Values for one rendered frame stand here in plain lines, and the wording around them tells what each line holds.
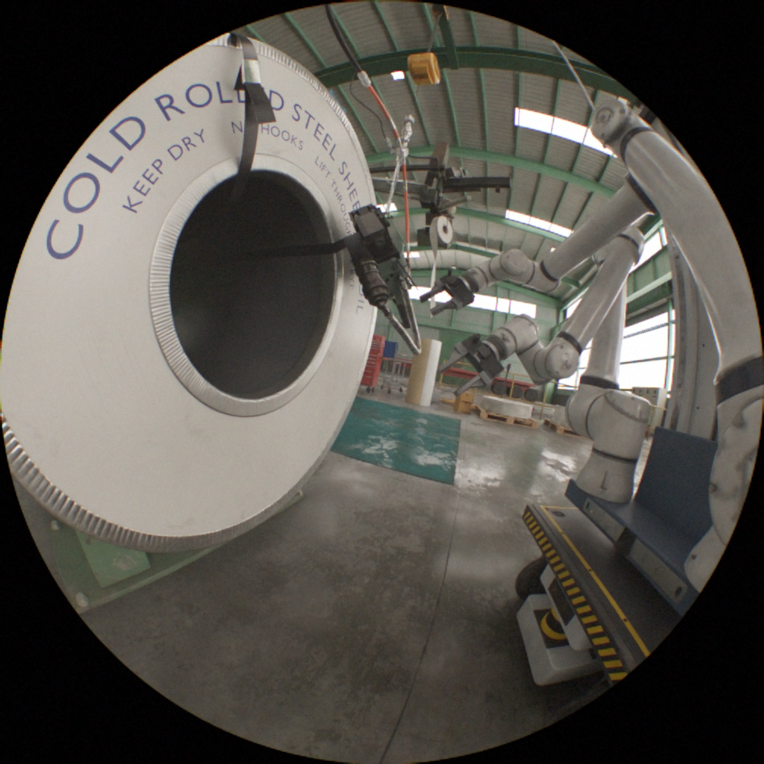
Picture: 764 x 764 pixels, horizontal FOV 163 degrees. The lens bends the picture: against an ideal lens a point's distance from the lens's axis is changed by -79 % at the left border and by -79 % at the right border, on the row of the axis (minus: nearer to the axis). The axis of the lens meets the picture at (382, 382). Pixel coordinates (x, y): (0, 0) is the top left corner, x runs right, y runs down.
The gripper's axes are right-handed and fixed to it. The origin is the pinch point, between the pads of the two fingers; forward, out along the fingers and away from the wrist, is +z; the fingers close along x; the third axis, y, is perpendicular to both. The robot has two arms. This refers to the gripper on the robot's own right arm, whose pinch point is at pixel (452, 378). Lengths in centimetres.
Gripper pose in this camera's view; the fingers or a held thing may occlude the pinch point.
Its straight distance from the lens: 71.4
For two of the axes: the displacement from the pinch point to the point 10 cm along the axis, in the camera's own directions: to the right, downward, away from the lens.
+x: 5.5, 7.7, -3.3
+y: -0.2, -3.8, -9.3
